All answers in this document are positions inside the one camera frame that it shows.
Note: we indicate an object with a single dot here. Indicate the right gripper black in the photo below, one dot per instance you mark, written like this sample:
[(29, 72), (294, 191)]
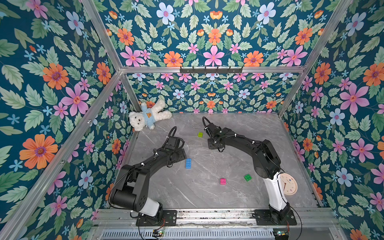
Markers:
[(216, 144)]

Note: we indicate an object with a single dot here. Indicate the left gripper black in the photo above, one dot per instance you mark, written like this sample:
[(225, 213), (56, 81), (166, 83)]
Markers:
[(182, 155)]

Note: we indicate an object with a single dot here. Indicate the light blue long lego brick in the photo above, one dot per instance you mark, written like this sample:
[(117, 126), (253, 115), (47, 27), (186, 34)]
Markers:
[(188, 163)]

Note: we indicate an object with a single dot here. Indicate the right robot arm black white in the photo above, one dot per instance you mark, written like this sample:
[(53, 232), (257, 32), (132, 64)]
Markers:
[(266, 162)]

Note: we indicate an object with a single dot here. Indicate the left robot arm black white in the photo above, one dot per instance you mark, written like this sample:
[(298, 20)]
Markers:
[(131, 189)]

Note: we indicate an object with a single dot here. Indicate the pink lego brick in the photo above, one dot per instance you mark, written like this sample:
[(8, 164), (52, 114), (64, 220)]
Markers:
[(223, 181)]

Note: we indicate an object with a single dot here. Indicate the white teddy bear blue shirt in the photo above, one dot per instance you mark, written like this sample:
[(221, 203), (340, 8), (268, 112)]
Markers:
[(147, 117)]

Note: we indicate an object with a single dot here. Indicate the beige round clock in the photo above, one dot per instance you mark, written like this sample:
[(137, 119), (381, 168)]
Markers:
[(290, 186)]

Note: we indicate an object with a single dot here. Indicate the white ventilation grille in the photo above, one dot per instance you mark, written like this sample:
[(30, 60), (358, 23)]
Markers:
[(189, 234)]

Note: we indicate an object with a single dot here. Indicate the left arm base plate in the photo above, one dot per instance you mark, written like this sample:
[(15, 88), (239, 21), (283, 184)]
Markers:
[(162, 218)]

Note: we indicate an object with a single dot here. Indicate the black hook rail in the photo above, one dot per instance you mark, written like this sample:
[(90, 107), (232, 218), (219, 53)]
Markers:
[(210, 70)]

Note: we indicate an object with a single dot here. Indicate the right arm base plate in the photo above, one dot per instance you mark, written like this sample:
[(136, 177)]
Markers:
[(264, 218)]

